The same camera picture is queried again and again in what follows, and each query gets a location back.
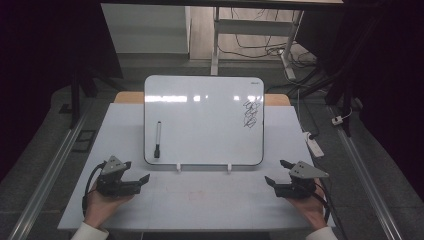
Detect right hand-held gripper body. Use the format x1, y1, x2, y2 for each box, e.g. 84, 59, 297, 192
274, 160, 330, 200

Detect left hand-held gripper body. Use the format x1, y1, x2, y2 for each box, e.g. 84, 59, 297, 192
96, 155, 142, 198

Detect white marker with black cap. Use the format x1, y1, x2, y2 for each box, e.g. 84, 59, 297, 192
153, 120, 163, 159

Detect person's right hand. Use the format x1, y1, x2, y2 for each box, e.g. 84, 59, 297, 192
287, 179, 330, 231

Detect person's left hand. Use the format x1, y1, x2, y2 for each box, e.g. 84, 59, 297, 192
82, 180, 135, 230

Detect black floor plate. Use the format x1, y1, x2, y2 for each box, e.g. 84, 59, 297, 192
71, 129, 98, 154

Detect wooden table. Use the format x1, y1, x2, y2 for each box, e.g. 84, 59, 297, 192
113, 91, 292, 107

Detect white whiteboard with scribble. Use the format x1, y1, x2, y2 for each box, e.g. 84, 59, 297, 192
143, 74, 265, 167

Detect black stand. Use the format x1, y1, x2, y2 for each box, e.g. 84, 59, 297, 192
59, 59, 125, 130
323, 63, 369, 138

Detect white cabinet panel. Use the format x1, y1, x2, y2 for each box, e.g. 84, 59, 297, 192
101, 3, 192, 55

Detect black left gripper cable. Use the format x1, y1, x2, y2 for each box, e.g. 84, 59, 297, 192
81, 161, 108, 218

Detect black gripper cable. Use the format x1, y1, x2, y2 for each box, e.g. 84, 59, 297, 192
313, 179, 348, 240
81, 161, 108, 218

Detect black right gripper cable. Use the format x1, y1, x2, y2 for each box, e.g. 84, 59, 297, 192
313, 179, 348, 240

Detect metal floor rail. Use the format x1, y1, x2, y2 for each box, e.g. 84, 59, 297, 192
7, 99, 95, 240
328, 105, 405, 240

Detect white plug with cable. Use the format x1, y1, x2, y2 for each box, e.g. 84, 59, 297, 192
331, 108, 354, 127

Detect black floor cables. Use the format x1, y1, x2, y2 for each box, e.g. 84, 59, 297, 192
218, 8, 318, 69

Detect white desk frame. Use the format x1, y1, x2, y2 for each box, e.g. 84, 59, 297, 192
210, 6, 305, 81

